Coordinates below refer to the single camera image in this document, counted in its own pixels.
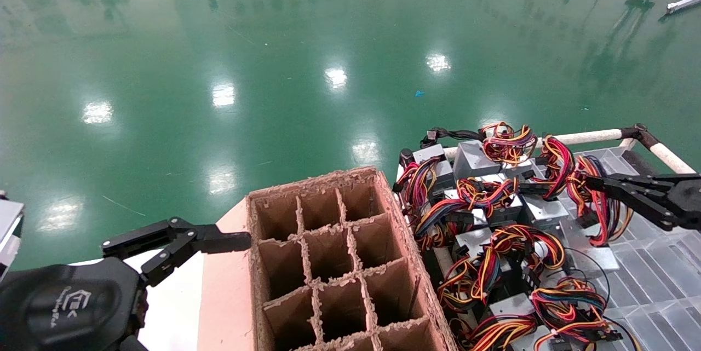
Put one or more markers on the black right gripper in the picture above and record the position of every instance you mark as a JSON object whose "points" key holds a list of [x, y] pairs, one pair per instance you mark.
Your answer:
{"points": [[690, 200]]}

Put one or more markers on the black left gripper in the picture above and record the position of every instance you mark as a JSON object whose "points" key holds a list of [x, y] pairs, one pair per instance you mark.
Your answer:
{"points": [[65, 307]]}

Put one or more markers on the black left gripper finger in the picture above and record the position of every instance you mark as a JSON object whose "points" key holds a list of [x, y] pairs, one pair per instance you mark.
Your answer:
{"points": [[219, 242]]}

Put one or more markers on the clear plastic divided tray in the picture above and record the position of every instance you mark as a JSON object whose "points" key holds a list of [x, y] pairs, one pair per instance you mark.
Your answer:
{"points": [[657, 285]]}

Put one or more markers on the brown divided cardboard box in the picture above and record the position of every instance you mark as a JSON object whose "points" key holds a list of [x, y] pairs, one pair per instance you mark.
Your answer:
{"points": [[378, 241]]}

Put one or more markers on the black rail corner joint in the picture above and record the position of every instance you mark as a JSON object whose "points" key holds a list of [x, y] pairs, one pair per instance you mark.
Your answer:
{"points": [[638, 133]]}

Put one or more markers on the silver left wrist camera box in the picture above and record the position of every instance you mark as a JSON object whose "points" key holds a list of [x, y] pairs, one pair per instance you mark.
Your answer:
{"points": [[8, 230]]}

